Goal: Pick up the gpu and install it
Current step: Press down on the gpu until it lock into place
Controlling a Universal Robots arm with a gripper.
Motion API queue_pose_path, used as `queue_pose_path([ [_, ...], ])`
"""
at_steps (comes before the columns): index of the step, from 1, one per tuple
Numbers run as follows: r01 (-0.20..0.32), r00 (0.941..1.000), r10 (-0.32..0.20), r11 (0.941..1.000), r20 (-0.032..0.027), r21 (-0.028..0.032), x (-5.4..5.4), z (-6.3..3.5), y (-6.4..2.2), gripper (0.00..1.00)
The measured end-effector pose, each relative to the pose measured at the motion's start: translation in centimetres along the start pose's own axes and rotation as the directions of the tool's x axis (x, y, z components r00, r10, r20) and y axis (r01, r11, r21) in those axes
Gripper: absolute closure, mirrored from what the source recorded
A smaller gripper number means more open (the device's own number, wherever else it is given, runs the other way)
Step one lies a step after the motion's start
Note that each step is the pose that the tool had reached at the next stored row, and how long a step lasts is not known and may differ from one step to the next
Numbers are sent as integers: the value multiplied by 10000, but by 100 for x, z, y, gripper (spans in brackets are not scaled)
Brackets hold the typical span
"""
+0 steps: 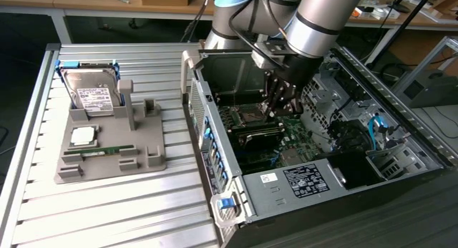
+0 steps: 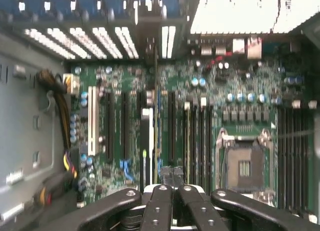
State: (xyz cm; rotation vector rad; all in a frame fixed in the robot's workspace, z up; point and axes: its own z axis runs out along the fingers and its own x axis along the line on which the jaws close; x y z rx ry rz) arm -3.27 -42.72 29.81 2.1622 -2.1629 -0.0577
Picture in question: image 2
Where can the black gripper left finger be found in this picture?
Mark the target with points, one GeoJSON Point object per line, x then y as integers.
{"type": "Point", "coordinates": [160, 211]}

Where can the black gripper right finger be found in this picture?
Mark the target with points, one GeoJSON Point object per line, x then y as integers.
{"type": "Point", "coordinates": [200, 211]}

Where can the CPU socket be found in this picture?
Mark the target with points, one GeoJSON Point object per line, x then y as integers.
{"type": "Point", "coordinates": [245, 166]}

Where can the metal socket cover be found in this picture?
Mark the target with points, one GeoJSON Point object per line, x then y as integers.
{"type": "Point", "coordinates": [265, 197]}

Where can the black expansion slot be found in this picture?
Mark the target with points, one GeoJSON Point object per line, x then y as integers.
{"type": "Point", "coordinates": [171, 126]}
{"type": "Point", "coordinates": [125, 123]}
{"type": "Point", "coordinates": [110, 126]}

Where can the white expansion slot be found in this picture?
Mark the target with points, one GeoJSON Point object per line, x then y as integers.
{"type": "Point", "coordinates": [93, 121]}

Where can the thin locking lever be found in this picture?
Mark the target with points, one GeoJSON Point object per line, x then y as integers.
{"type": "Point", "coordinates": [300, 134]}

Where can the green motherboard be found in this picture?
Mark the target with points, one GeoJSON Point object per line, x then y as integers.
{"type": "Point", "coordinates": [175, 73]}

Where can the white power connector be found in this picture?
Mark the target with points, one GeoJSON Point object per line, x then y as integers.
{"type": "Point", "coordinates": [72, 83]}

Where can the open PC case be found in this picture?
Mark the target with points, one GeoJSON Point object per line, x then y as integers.
{"type": "Point", "coordinates": [162, 21]}

